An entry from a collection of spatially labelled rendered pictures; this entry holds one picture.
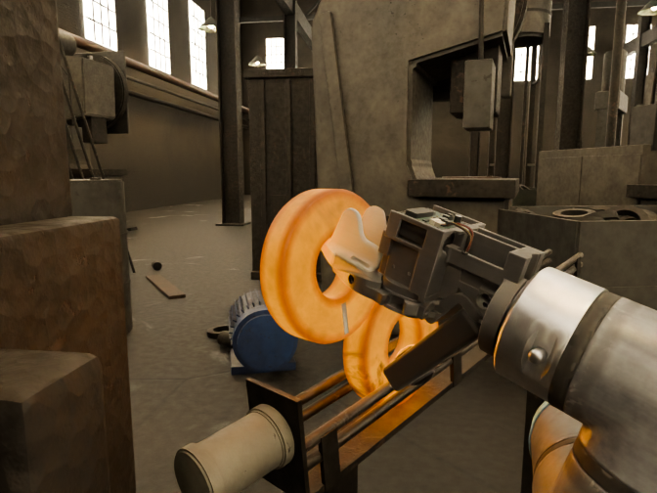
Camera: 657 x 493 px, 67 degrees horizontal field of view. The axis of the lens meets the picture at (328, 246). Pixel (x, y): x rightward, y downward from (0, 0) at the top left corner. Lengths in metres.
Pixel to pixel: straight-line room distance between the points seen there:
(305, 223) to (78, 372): 0.22
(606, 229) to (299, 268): 1.77
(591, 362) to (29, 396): 0.33
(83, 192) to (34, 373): 2.49
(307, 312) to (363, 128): 2.33
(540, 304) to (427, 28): 2.46
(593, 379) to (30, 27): 0.57
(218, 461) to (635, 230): 1.95
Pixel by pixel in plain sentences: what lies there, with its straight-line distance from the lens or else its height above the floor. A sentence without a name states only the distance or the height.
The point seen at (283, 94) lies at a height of 1.56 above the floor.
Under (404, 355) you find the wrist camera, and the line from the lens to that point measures 0.46.
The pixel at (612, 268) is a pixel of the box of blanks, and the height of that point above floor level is 0.56.
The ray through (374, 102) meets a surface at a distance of 2.76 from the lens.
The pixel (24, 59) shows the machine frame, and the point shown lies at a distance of 0.59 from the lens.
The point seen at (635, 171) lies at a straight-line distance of 3.90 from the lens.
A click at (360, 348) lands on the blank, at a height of 0.73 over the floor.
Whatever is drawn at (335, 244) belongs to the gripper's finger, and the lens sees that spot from 0.47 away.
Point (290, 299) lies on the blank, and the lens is 0.46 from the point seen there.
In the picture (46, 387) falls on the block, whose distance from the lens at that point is 0.34.
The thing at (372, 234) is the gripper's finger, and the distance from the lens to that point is 0.49.
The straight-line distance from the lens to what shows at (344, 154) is 2.76.
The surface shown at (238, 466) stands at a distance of 0.46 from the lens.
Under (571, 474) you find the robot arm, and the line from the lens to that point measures 0.40.
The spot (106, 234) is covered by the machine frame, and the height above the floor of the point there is 0.86.
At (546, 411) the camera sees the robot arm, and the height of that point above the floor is 0.69.
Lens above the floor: 0.92
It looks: 8 degrees down
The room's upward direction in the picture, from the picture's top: straight up
